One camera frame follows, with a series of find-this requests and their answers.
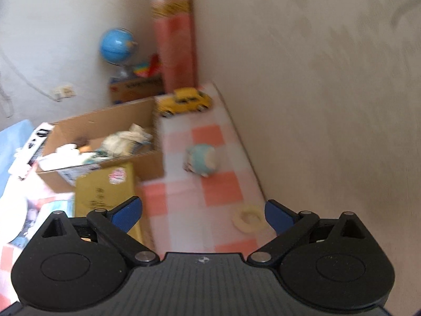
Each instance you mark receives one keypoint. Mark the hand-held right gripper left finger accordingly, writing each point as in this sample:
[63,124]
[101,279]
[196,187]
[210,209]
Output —
[126,214]

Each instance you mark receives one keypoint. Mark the pink patterned curtain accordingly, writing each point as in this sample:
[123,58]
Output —
[174,39]

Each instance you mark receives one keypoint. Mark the colourful pop toy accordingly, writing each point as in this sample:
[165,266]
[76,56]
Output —
[148,67]

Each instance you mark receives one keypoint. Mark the blue blanket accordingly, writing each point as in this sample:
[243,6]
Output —
[14,144]

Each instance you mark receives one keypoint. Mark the blue globe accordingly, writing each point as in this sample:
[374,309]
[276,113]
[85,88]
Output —
[115,44]

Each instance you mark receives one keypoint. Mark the yellow toy car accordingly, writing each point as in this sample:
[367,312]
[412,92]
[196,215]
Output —
[184,102]

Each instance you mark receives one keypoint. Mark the small printed cardboard box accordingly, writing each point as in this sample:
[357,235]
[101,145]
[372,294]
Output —
[136,89]

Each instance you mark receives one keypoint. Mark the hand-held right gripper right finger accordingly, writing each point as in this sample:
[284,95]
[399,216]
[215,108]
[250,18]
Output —
[278,215]

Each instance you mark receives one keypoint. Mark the clear jar of blue clips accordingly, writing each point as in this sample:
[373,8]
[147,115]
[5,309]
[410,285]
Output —
[13,212]

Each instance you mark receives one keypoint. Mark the cream bamboo print sachet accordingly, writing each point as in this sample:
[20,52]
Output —
[121,141]

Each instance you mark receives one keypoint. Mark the blue and white plush toy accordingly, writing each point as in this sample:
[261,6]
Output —
[202,158]

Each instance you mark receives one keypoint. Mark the gold tissue pack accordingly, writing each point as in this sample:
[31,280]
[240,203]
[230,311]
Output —
[105,197]

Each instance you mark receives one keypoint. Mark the black and white box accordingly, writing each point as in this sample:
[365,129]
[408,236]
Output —
[36,144]

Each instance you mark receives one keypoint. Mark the white wall socket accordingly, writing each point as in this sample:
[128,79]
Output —
[59,93]
[68,89]

